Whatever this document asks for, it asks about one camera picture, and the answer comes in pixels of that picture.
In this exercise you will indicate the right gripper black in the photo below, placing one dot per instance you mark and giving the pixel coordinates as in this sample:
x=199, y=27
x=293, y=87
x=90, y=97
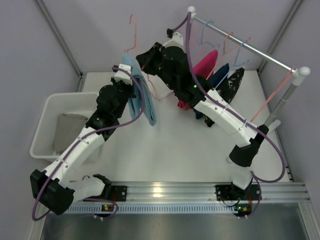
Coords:
x=152, y=60

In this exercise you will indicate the light blue trousers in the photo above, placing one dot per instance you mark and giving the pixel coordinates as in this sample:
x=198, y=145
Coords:
x=135, y=104

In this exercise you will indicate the grey trousers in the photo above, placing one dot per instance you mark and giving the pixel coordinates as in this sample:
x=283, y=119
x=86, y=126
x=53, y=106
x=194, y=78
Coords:
x=69, y=126

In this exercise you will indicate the pink wire hanger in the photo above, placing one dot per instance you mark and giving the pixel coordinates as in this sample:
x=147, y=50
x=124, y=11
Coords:
x=277, y=89

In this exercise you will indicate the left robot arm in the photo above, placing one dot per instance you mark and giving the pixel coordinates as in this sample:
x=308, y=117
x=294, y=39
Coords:
x=53, y=186

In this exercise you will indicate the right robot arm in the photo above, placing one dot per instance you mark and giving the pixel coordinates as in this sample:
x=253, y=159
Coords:
x=172, y=65

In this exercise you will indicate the blue hanger far left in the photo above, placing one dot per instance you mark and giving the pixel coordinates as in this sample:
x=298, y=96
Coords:
x=204, y=46

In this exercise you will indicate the magenta trousers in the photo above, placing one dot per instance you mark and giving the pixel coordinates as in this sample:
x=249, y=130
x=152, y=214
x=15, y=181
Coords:
x=204, y=70

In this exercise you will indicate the navy blue trousers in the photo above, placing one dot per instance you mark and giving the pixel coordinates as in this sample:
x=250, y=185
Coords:
x=219, y=82

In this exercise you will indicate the black patterned trousers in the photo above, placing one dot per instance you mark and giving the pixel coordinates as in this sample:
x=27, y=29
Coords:
x=236, y=79

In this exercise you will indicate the white plastic basket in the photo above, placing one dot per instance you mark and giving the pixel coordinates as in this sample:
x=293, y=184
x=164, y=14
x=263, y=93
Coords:
x=82, y=103

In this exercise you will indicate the white metal clothes rack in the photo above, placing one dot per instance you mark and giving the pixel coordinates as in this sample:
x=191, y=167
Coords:
x=299, y=75

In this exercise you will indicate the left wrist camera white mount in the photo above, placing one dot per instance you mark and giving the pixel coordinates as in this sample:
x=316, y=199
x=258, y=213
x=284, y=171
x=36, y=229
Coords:
x=123, y=73

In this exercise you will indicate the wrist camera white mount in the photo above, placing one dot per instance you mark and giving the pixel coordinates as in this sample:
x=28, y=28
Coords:
x=123, y=73
x=175, y=39

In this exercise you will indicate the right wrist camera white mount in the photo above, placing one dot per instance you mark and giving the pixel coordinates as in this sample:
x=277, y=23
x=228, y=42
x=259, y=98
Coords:
x=175, y=39

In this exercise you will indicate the white slotted cable duct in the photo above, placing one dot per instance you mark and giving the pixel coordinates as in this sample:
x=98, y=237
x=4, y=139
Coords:
x=149, y=208

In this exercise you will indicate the aluminium mounting rail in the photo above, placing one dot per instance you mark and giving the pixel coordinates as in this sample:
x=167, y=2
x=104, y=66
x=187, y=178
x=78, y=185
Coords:
x=206, y=192

